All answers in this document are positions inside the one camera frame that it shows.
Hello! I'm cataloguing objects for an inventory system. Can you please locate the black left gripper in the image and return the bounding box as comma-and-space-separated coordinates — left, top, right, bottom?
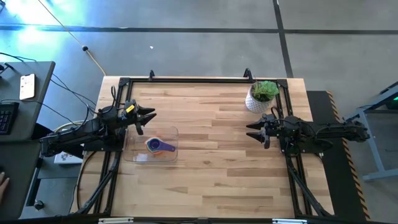
116, 99, 158, 136

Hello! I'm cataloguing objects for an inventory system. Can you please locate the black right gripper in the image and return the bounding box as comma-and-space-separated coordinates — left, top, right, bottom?
246, 113, 282, 149

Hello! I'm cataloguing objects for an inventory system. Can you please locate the orange measuring cup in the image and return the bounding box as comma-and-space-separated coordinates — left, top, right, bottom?
150, 136, 169, 156

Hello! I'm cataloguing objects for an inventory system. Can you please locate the clear plastic basket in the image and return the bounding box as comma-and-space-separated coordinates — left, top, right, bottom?
123, 125, 180, 164

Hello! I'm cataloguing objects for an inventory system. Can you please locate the teal measuring cup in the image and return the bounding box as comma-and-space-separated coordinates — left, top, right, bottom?
145, 138, 162, 154

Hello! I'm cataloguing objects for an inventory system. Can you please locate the purple measuring cup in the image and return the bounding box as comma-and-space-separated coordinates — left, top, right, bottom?
146, 138, 177, 153

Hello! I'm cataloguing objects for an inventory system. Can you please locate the succulent in white patterned pot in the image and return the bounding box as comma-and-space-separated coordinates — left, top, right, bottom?
244, 80, 280, 114

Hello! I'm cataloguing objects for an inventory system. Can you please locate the white booklet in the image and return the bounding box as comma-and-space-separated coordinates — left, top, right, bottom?
53, 151, 85, 165

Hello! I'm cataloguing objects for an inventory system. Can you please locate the black hazard striped mat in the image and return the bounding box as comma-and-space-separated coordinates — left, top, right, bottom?
306, 90, 371, 222

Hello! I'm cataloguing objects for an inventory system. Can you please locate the grey desk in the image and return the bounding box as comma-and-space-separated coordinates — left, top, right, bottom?
0, 139, 43, 220
0, 61, 56, 144

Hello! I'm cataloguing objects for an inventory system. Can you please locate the white smartphone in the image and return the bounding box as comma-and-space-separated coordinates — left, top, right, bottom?
19, 73, 37, 101

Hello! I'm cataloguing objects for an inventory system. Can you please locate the black keyboard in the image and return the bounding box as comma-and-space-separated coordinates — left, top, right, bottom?
0, 101, 20, 136

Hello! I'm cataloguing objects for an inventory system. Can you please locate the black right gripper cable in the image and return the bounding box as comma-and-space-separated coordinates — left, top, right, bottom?
269, 106, 282, 121

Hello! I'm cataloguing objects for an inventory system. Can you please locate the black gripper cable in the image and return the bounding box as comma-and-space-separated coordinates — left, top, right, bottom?
105, 85, 121, 113
269, 106, 282, 121

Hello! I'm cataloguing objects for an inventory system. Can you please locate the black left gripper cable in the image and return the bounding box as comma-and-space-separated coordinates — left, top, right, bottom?
105, 85, 121, 113

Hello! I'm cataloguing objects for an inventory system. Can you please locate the black aluminium table frame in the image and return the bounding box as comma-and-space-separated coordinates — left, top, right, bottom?
74, 76, 335, 218

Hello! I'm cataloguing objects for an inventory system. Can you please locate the yellow floor cable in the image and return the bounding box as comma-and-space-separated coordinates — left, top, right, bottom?
37, 0, 108, 77

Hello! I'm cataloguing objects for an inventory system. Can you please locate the black desk cable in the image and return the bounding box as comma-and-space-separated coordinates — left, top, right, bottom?
49, 73, 98, 107

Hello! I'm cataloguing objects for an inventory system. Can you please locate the silver metal bracket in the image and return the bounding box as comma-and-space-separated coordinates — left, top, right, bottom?
98, 217, 134, 224
272, 218, 308, 224

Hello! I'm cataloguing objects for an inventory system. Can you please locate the grey metal trolley frame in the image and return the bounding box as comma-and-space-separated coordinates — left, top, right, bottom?
343, 81, 398, 182

